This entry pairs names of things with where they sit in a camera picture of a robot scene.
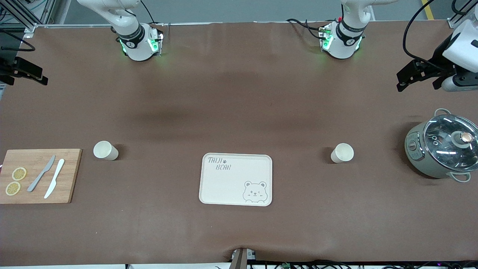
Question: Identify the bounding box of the white paper cup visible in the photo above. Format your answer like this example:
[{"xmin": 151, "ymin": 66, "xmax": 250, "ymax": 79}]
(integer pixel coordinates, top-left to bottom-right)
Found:
[{"xmin": 93, "ymin": 140, "xmax": 119, "ymax": 161}]

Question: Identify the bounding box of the cream bear print tray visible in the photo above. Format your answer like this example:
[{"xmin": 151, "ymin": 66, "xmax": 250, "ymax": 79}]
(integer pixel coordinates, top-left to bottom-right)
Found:
[{"xmin": 199, "ymin": 153, "xmax": 273, "ymax": 207}]

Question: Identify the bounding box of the glass pot lid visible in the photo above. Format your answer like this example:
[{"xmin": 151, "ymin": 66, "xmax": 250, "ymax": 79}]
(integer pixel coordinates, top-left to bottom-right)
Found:
[{"xmin": 423, "ymin": 114, "xmax": 478, "ymax": 173}]

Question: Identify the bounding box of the grey-green electric pot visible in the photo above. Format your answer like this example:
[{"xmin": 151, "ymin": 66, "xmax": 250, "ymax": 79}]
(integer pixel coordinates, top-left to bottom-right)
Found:
[{"xmin": 404, "ymin": 108, "xmax": 478, "ymax": 183}]

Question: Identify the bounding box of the grey plastic knife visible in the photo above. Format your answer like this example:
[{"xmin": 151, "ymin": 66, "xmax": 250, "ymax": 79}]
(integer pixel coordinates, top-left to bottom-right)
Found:
[{"xmin": 27, "ymin": 155, "xmax": 56, "ymax": 192}]

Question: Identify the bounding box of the bamboo cutting board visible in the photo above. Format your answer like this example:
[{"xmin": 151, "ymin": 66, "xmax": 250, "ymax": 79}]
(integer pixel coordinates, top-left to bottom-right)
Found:
[{"xmin": 0, "ymin": 149, "xmax": 83, "ymax": 204}]

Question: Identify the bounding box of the white plastic knife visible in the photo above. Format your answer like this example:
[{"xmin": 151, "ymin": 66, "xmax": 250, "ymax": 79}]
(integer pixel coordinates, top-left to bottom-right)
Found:
[{"xmin": 44, "ymin": 159, "xmax": 65, "ymax": 199}]

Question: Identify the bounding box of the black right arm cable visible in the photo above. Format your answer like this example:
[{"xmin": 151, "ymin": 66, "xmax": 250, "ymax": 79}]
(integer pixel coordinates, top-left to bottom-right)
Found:
[{"xmin": 0, "ymin": 30, "xmax": 36, "ymax": 52}]

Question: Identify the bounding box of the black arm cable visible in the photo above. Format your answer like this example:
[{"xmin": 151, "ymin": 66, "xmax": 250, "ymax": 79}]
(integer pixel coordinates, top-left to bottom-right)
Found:
[
  {"xmin": 403, "ymin": 0, "xmax": 454, "ymax": 71},
  {"xmin": 0, "ymin": 30, "xmax": 36, "ymax": 52}
]

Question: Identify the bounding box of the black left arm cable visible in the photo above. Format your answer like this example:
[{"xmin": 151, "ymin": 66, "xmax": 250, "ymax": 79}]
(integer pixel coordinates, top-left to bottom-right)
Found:
[{"xmin": 403, "ymin": 0, "xmax": 454, "ymax": 71}]

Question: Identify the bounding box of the aluminium frame profile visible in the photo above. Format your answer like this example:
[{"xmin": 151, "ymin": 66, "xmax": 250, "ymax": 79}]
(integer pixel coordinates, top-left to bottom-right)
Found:
[
  {"xmin": 0, "ymin": 0, "xmax": 51, "ymax": 35},
  {"xmin": 447, "ymin": 3, "xmax": 478, "ymax": 29}
]

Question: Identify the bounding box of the black base cable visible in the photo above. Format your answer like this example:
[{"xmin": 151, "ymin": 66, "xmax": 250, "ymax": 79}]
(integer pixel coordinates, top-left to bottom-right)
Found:
[{"xmin": 286, "ymin": 18, "xmax": 326, "ymax": 40}]

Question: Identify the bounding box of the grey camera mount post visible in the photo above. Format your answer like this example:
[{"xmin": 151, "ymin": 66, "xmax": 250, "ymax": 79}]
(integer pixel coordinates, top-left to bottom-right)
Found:
[{"xmin": 230, "ymin": 247, "xmax": 258, "ymax": 269}]

